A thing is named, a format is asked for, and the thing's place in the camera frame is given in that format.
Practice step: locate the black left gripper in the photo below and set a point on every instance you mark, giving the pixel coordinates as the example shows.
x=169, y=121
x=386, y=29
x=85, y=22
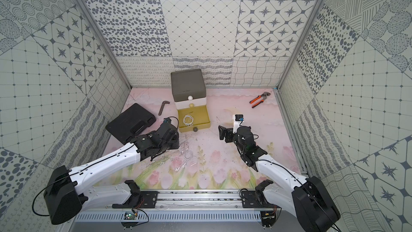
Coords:
x=170, y=128

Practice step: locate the aluminium rail frame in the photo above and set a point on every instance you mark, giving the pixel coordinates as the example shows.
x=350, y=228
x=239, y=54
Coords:
x=186, y=205

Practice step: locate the orange handled pliers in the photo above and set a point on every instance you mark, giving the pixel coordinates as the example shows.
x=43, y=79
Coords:
x=259, y=99

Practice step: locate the yellow bottom drawer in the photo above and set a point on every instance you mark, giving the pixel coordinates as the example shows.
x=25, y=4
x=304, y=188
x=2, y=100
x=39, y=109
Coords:
x=201, y=118

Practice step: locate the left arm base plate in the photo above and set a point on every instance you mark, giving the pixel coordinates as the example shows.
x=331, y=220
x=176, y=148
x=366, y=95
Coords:
x=138, y=198

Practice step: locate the dark grey hex wrench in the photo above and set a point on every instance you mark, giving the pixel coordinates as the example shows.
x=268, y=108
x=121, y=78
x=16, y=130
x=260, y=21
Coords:
x=164, y=103

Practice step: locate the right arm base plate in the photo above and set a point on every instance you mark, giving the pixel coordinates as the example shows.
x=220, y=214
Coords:
x=256, y=198

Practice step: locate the black plastic tool case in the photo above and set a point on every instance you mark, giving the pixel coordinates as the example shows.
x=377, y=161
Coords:
x=130, y=123

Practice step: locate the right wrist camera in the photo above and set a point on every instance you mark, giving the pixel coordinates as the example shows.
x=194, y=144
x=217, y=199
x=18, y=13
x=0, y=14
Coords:
x=237, y=121

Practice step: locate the yellow white drawer cabinet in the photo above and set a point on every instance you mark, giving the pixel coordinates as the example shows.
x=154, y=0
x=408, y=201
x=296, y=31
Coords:
x=188, y=88

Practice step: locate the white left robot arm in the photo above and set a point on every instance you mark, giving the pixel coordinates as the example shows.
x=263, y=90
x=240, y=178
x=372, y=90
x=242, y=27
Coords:
x=71, y=191

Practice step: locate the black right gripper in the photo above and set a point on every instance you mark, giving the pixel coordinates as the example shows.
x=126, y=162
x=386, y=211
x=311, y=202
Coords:
x=223, y=132

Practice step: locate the white earphones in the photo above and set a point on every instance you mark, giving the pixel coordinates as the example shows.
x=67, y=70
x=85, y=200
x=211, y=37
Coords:
x=188, y=120
x=186, y=153

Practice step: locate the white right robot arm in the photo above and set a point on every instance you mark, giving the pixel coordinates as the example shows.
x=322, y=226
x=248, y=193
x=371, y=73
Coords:
x=305, y=198

